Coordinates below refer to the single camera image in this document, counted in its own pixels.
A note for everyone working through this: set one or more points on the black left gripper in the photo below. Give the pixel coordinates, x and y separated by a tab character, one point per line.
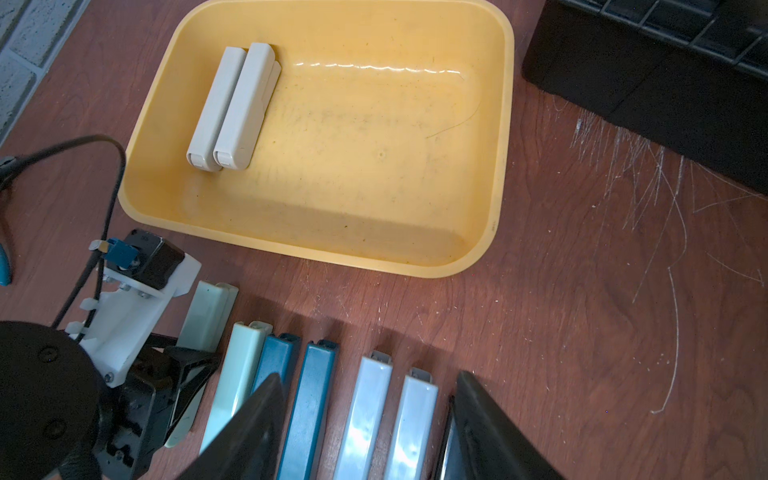
159	387

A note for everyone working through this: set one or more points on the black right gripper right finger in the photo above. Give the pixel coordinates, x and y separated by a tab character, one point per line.
486	444

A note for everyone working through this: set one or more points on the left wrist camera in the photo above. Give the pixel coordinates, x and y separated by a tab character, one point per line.
145	257

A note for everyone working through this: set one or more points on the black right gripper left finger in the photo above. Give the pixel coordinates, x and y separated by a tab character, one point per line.
247	447

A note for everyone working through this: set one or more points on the black bar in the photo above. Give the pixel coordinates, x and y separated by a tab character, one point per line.
445	443

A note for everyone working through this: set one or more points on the light mint bar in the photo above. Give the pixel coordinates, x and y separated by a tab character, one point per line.
237	375

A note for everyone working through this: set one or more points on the long beige bar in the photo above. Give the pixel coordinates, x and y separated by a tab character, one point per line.
245	115

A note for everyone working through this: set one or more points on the teal handled pliers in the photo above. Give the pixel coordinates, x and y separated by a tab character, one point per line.
5	264

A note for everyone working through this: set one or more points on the short beige bar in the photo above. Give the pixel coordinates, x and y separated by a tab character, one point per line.
200	151

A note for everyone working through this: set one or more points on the yellow plastic tray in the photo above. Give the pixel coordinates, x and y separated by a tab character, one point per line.
384	146

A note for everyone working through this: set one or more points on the black plastic toolbox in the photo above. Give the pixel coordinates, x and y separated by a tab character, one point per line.
688	75

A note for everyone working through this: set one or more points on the dark teal bar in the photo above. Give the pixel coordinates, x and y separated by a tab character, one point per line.
279	355

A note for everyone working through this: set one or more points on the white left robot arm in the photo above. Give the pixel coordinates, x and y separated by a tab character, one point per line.
58	414

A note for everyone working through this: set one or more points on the pale green bar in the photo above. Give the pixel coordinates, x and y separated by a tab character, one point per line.
202	330

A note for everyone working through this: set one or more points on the light grey bar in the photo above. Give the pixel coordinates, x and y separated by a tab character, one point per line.
364	418

